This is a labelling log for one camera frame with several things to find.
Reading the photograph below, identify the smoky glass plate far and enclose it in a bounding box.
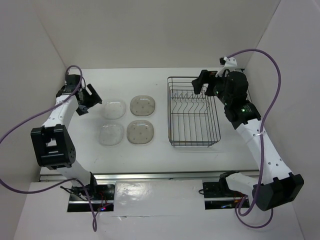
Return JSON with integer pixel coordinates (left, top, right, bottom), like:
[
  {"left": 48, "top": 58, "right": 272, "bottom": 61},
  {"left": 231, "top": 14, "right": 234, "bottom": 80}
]
[{"left": 130, "top": 95, "right": 156, "bottom": 117}]

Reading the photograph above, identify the clear glass plate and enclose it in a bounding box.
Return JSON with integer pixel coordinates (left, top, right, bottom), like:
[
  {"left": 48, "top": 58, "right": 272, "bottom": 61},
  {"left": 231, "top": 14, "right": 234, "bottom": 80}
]
[
  {"left": 98, "top": 123, "right": 124, "bottom": 146},
  {"left": 101, "top": 99, "right": 126, "bottom": 120}
]

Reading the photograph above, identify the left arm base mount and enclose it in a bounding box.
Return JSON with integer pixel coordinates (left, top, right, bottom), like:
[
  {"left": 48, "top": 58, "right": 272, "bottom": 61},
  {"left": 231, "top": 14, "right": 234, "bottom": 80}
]
[{"left": 60, "top": 183, "right": 116, "bottom": 213}]

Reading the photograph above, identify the smoky glass plate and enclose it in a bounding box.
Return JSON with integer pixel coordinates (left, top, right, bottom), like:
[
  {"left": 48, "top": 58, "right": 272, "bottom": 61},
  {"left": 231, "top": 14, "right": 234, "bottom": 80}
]
[
  {"left": 126, "top": 120, "right": 154, "bottom": 145},
  {"left": 130, "top": 95, "right": 156, "bottom": 117}
]

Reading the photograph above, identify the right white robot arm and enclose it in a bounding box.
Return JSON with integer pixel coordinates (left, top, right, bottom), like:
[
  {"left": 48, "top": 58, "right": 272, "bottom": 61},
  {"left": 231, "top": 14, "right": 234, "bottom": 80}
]
[{"left": 191, "top": 70, "right": 305, "bottom": 211}]

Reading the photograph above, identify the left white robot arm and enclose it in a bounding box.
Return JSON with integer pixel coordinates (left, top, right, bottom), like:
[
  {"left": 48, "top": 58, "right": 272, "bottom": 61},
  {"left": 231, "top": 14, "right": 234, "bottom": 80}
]
[{"left": 30, "top": 84, "right": 103, "bottom": 200}]

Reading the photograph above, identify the grey wire dish rack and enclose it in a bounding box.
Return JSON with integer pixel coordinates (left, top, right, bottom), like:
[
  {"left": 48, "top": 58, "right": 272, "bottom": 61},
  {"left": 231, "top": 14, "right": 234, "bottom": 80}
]
[{"left": 167, "top": 76, "right": 221, "bottom": 148}]

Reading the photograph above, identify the smoky glass plate near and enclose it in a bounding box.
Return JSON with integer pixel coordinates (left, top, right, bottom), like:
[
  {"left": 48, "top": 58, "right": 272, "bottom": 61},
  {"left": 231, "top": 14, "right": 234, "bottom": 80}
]
[{"left": 126, "top": 120, "right": 154, "bottom": 145}]

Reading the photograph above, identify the aluminium rail front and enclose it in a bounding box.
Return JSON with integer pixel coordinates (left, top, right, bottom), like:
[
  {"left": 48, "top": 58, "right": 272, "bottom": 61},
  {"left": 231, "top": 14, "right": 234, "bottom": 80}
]
[{"left": 39, "top": 169, "right": 260, "bottom": 183}]

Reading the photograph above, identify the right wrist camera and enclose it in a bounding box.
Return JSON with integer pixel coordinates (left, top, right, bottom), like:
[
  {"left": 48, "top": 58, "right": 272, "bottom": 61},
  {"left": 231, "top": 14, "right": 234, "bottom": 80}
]
[{"left": 215, "top": 56, "right": 238, "bottom": 77}]

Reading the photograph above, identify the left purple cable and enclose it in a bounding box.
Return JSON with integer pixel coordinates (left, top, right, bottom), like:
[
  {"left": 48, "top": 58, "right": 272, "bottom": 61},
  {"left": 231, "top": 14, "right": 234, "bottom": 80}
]
[{"left": 0, "top": 65, "right": 99, "bottom": 232}]

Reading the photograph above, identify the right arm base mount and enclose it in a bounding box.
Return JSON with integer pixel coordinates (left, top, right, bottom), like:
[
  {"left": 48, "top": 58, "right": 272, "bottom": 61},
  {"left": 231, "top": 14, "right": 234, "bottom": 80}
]
[{"left": 198, "top": 171, "right": 244, "bottom": 210}]

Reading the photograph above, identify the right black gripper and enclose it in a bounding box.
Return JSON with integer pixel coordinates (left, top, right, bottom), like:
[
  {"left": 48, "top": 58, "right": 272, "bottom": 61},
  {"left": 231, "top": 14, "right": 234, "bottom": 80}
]
[{"left": 191, "top": 69, "right": 231, "bottom": 106}]

